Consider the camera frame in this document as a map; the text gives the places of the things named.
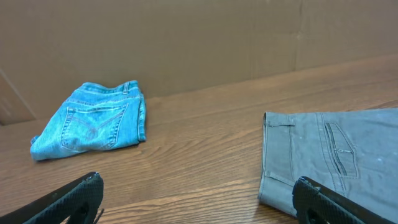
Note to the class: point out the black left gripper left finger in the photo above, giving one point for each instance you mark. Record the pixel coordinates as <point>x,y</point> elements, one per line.
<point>76,202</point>

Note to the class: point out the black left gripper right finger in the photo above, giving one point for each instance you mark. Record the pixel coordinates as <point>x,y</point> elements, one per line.
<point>317,204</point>

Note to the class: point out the grey shorts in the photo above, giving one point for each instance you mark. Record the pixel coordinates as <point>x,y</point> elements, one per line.
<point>352,153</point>

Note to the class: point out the folded blue jeans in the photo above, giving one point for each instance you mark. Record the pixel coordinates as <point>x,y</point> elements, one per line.
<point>93,118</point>

